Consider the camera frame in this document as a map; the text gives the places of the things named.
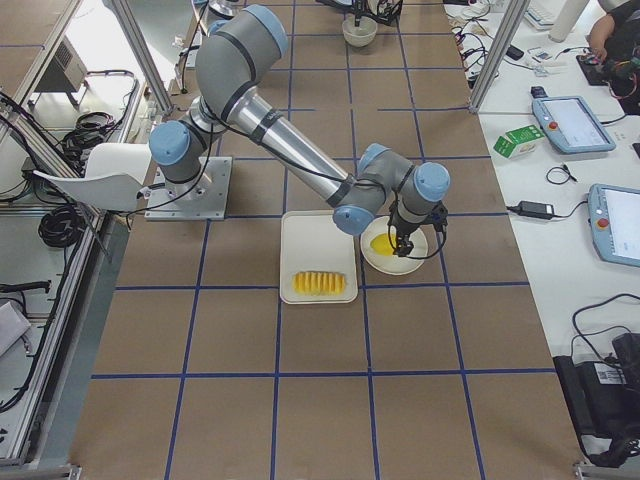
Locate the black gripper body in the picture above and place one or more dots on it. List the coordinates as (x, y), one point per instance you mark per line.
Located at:
(404, 232)

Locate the yellow lemon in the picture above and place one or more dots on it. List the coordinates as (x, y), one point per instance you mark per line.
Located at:
(384, 244)

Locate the cream ceramic bowl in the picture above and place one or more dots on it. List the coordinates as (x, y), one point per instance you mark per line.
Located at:
(359, 34)

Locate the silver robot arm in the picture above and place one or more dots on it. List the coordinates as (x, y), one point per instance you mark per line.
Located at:
(230, 62)

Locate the cream round plate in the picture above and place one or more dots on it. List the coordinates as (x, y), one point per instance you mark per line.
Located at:
(393, 265)

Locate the cream rectangular tray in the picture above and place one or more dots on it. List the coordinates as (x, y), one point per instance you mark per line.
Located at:
(311, 242)

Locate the sliced yellow bread loaf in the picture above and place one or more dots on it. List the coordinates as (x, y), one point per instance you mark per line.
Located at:
(319, 283)

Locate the black power adapter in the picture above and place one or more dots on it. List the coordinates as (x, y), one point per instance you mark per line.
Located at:
(531, 209)

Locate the green white carton box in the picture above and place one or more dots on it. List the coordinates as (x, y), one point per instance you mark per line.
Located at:
(518, 142)

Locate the blue teach pendant far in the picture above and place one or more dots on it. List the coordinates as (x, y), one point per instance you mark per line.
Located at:
(571, 126)

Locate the blue teach pendant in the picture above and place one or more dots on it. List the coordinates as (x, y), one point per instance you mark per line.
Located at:
(614, 223)
(571, 126)

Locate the blue teach pendant near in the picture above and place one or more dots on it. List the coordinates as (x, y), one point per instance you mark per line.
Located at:
(614, 223)

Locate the black dish rack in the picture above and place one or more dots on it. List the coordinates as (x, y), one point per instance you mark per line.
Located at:
(385, 12)

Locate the white plastic chair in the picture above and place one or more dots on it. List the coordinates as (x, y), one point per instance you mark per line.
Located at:
(114, 174)

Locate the person at desk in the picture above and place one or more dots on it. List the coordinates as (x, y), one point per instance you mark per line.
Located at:
(614, 41)

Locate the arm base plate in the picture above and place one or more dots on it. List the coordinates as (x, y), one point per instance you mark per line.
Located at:
(188, 194)

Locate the aluminium frame post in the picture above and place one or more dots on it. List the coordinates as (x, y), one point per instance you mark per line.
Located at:
(502, 40)

